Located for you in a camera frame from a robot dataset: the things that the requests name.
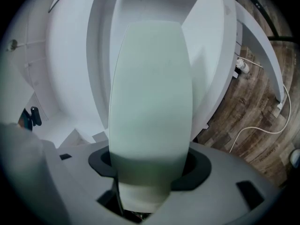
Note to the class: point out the grey round object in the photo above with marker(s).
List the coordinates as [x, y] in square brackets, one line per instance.
[295, 158]

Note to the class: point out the white side panel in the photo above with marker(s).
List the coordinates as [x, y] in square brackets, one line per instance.
[262, 53]

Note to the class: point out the white power plug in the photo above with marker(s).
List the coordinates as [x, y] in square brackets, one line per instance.
[243, 65]

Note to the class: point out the black metal frame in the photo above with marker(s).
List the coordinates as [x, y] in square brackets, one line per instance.
[269, 20]

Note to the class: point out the round wall fitting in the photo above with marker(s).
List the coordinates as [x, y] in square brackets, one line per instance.
[12, 44]

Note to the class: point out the black camera stand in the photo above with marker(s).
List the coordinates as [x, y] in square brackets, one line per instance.
[35, 116]

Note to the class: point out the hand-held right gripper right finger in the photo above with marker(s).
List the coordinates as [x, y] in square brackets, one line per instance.
[211, 196]

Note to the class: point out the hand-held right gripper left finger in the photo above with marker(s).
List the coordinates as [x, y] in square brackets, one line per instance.
[77, 184]

